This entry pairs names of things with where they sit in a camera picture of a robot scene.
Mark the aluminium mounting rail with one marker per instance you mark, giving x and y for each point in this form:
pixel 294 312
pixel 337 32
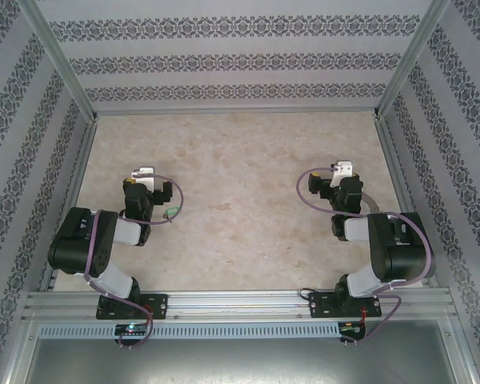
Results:
pixel 240 306

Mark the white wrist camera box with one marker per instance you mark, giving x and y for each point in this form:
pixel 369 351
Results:
pixel 342 170
pixel 142 176

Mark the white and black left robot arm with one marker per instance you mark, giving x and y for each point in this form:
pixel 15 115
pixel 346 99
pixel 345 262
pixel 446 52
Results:
pixel 80 240

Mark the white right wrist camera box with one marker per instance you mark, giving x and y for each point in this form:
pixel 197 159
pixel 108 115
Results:
pixel 342 170

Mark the aluminium frame rail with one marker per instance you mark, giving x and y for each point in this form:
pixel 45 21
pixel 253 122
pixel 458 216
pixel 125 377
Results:
pixel 400 180
pixel 236 112
pixel 70 200

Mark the grey metal sheet panel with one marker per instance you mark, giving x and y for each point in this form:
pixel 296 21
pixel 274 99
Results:
pixel 240 364

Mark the key with green cap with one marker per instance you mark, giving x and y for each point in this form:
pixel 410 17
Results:
pixel 170 211

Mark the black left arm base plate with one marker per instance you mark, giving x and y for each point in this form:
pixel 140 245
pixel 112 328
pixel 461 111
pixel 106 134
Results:
pixel 156 306

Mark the small circuit board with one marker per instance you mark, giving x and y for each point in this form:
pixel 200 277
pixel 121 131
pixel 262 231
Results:
pixel 130 330
pixel 352 329

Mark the aluminium frame post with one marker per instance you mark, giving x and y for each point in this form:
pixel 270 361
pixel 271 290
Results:
pixel 412 60
pixel 60 64

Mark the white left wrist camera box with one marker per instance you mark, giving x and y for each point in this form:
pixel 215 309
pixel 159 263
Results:
pixel 142 176

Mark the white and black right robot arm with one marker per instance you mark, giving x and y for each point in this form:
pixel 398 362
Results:
pixel 400 248

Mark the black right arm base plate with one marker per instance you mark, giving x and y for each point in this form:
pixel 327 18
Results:
pixel 324 306

